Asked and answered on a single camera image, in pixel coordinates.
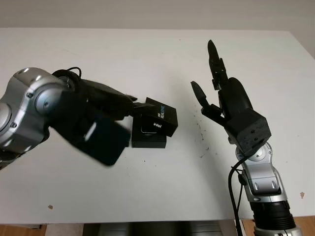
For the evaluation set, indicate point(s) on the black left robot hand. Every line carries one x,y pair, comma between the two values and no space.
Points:
108,100

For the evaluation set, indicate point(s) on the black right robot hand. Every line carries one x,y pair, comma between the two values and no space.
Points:
233,98

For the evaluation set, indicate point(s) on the black RealSense box lid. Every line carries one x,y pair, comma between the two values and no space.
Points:
162,120

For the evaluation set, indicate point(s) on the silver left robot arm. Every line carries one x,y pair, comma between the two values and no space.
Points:
22,110

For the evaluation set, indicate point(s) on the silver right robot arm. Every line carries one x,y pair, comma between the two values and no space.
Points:
261,177

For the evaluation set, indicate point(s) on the dark robot torso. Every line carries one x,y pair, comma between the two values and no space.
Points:
160,229

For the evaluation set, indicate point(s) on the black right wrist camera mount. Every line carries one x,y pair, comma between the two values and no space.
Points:
251,132

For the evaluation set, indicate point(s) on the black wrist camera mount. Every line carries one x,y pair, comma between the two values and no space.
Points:
103,140
251,132

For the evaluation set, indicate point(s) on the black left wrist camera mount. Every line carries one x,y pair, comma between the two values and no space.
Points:
103,140

